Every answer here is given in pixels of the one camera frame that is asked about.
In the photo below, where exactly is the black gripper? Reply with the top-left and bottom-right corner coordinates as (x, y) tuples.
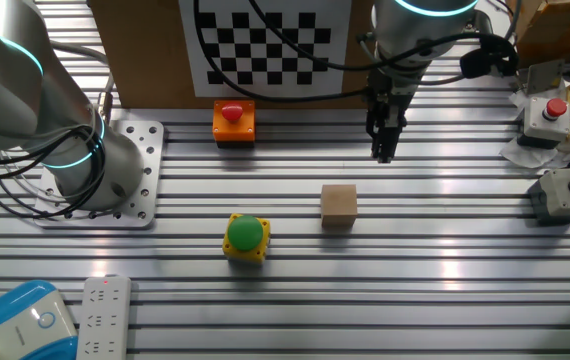
(365, 72), (415, 165)

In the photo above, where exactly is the light wooden cube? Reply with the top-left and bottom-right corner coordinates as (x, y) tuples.
(320, 183), (359, 230)

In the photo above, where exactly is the yellow box green button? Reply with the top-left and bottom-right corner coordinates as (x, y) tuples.
(221, 213), (272, 265)

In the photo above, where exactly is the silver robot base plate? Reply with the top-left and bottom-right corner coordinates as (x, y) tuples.
(32, 119), (165, 230)

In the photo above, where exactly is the black base cable bundle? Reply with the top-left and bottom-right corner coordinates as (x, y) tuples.
(0, 122), (110, 220)

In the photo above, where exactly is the brown cardboard box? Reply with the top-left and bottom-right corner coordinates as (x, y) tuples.
(514, 0), (570, 70)

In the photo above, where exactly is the blue white pendant device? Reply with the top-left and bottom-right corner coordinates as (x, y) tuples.
(0, 279), (79, 360)

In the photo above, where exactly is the checkerboard paper sheet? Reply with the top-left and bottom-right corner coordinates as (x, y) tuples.
(178, 0), (354, 99)

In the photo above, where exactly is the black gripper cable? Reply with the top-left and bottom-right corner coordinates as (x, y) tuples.
(247, 0), (519, 72)

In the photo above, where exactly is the grey base power cable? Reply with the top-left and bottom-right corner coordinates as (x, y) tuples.
(49, 40), (116, 126)

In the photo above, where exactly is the grey box red button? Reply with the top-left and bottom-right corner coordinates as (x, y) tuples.
(522, 94), (570, 144)
(527, 166), (570, 225)

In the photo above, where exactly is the white power strip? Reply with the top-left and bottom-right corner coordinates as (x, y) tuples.
(75, 274), (133, 360)

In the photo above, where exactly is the orange box red button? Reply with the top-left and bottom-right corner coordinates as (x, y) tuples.
(212, 98), (257, 149)

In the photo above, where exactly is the grey metal plate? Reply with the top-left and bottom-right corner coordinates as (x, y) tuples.
(525, 58), (566, 96)

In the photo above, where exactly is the brown cardboard board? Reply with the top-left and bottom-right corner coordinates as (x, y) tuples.
(87, 0), (377, 110)

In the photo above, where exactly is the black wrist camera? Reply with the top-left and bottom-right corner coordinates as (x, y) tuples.
(459, 33), (520, 80)

